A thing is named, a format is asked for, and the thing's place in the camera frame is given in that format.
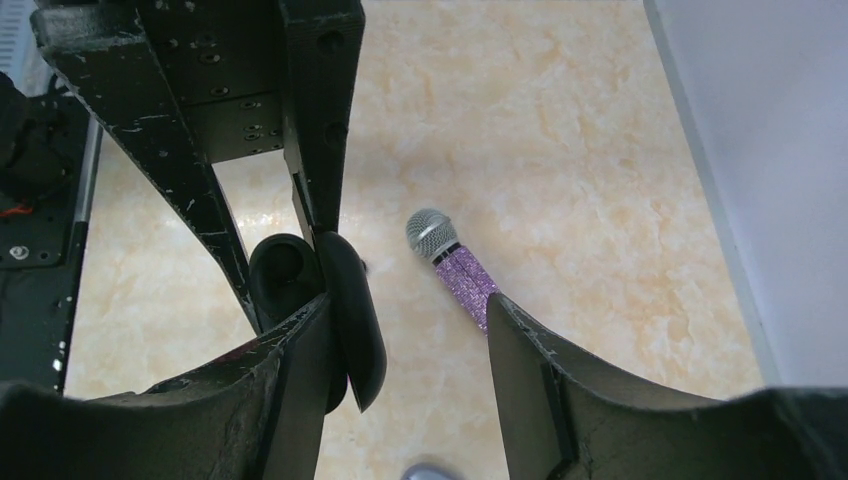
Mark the lavender earbud charging case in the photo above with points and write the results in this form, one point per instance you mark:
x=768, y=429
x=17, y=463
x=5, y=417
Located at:
x=428, y=471

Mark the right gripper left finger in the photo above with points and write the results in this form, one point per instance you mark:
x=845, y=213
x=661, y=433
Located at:
x=256, y=412

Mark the purple glitter microphone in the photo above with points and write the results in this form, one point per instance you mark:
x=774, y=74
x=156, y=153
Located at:
x=431, y=234

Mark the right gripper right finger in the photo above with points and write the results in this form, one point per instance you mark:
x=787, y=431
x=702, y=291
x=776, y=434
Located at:
x=568, y=414

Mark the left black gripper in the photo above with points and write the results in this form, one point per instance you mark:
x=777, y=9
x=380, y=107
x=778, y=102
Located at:
x=155, y=77

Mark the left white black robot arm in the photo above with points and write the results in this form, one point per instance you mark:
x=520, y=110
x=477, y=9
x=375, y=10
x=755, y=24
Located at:
x=286, y=271

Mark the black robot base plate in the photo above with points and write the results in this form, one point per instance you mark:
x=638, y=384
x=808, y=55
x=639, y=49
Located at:
x=50, y=148

